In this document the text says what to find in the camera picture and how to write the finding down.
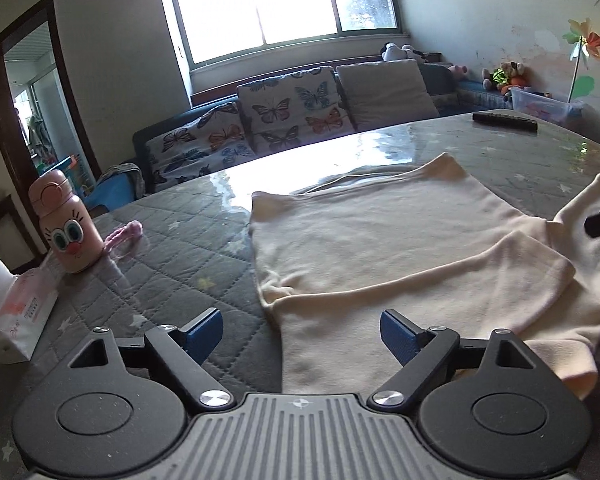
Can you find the white tissue pack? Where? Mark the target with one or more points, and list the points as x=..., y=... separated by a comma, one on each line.
x=15, y=310

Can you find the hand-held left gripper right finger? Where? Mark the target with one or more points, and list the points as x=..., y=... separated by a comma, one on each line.
x=397, y=336

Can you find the beige cushion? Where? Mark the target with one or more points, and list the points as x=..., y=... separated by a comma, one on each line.
x=385, y=95

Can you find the black remote control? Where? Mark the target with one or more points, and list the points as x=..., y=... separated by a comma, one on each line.
x=505, y=121

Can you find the brown bear plush toy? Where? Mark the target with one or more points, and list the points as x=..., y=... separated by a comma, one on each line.
x=505, y=77

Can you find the pink plush toy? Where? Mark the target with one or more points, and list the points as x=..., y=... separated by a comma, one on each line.
x=459, y=70

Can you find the blue chair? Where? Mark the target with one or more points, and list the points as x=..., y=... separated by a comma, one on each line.
x=115, y=190

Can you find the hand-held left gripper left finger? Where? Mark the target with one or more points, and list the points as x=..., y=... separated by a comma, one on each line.
x=205, y=334

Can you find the cream shirt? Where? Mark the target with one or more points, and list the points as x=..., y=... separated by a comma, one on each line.
x=380, y=240

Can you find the window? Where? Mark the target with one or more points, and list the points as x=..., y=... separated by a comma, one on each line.
x=280, y=5

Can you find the dark blue sofa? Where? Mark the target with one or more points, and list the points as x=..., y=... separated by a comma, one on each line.
x=445, y=85

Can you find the butterfly print cushion small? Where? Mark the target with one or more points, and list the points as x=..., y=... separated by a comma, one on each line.
x=200, y=147

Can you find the clear plastic storage box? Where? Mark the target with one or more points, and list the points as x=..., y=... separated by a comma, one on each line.
x=545, y=105

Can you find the pink cartoon water bottle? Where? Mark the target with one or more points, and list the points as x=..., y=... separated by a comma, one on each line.
x=67, y=230

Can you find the black and white plush toy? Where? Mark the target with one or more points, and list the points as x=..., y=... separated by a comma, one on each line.
x=397, y=52

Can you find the colourful pinwheel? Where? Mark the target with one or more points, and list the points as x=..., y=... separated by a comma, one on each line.
x=587, y=40

